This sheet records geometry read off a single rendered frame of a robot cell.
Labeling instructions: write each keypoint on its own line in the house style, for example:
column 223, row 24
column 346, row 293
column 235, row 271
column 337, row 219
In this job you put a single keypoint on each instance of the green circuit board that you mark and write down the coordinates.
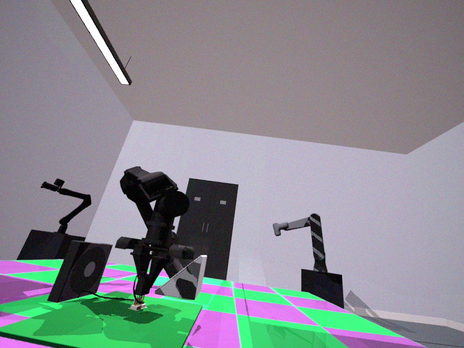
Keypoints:
column 110, row 323

